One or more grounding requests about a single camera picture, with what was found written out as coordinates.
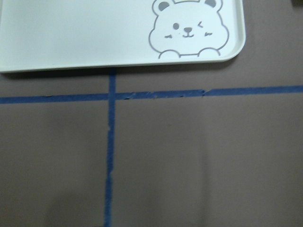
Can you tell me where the cream bear tray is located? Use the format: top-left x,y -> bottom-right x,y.
0,0 -> 246,73

